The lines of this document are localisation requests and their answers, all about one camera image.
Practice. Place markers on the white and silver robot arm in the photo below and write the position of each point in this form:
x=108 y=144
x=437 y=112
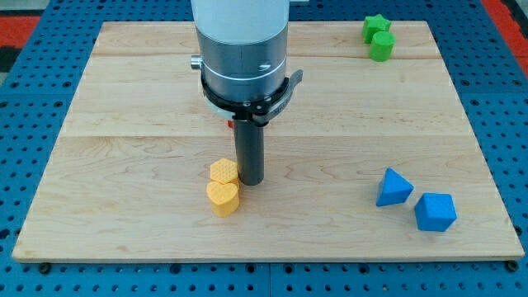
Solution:
x=243 y=49

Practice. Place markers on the green star block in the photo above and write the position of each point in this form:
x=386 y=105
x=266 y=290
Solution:
x=374 y=24

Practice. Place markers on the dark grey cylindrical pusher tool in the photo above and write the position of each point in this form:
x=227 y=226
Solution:
x=249 y=144

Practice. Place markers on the yellow hexagon block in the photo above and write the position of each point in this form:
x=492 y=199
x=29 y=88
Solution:
x=224 y=171

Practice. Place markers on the yellow heart block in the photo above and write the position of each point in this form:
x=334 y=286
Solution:
x=224 y=198

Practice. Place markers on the light wooden board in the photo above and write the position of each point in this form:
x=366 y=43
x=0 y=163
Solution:
x=126 y=180

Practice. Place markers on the blue triangular block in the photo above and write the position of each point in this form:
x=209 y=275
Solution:
x=393 y=189

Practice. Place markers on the green cylinder block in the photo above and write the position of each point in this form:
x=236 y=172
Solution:
x=381 y=46

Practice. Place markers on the blue cube block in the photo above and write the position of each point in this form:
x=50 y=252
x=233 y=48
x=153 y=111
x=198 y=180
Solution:
x=435 y=212

